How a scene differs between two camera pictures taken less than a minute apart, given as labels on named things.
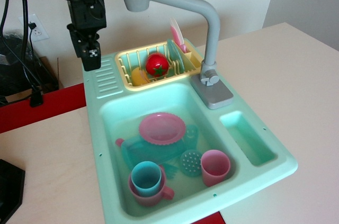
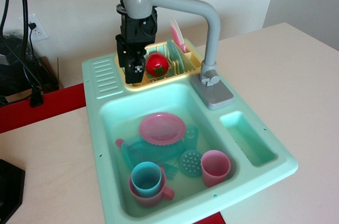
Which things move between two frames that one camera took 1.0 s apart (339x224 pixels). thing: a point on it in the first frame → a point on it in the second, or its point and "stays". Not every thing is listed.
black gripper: x=88 y=14 → x=136 y=34
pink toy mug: x=164 y=191 stays
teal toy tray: x=135 y=150 stays
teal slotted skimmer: x=190 y=162 stays
